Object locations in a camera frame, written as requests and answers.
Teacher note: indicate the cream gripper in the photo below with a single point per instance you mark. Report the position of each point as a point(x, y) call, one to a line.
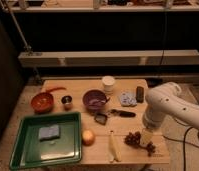
point(146, 136)

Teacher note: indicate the blue sponge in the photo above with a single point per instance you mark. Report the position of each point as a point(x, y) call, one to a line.
point(47, 133)

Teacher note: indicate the small metal cup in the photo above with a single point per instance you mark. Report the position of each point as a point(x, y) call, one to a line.
point(67, 102)

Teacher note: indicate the purple bowl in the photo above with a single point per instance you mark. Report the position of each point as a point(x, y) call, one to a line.
point(94, 100)

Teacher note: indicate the red chili pepper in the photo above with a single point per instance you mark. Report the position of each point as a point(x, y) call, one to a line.
point(55, 89)

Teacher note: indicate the green plastic tray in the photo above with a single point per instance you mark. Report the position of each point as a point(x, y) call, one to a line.
point(29, 152)

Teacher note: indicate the black handled knife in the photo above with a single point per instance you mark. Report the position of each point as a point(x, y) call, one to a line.
point(122, 113)

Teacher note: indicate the dark red grape bunch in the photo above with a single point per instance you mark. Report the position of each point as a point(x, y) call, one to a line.
point(134, 140)

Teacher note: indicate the metal stand pole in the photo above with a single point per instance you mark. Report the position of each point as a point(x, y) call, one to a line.
point(27, 47)

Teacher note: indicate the wooden cutting board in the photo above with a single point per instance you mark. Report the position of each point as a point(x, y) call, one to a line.
point(98, 153)

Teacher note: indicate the pale yellow banana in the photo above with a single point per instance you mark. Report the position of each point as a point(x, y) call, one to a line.
point(114, 152)

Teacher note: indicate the red bowl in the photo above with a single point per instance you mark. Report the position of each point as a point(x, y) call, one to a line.
point(42, 102)

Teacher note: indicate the dark metal cookie cutter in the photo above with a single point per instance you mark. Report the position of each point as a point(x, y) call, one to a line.
point(100, 118)

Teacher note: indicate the dark rectangular block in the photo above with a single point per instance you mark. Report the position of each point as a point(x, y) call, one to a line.
point(140, 94)

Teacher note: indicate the white cup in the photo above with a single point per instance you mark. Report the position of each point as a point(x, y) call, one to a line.
point(108, 84)

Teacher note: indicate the light blue cloth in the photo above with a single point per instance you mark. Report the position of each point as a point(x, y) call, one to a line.
point(127, 99)

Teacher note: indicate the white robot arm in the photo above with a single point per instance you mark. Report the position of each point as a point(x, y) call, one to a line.
point(165, 100)

